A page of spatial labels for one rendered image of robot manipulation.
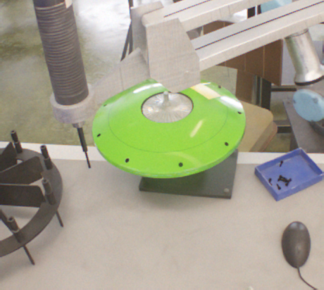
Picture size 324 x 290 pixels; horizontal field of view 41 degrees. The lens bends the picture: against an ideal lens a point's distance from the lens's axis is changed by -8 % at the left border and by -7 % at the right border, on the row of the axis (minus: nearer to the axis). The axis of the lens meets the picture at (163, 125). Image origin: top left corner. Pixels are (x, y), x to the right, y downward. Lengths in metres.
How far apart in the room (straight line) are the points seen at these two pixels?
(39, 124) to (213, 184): 1.97
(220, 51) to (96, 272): 0.53
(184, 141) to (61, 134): 1.90
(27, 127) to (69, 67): 2.41
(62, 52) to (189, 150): 0.45
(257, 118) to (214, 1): 1.18
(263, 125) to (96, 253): 0.90
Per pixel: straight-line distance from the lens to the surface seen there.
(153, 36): 0.46
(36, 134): 2.77
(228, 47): 0.51
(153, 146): 0.85
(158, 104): 0.93
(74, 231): 0.96
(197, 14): 0.48
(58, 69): 0.46
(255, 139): 1.57
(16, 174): 0.98
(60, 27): 0.44
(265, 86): 2.21
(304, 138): 1.23
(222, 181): 0.99
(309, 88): 1.07
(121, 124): 0.91
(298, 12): 0.57
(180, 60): 0.48
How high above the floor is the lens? 1.64
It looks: 39 degrees down
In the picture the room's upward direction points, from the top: 6 degrees counter-clockwise
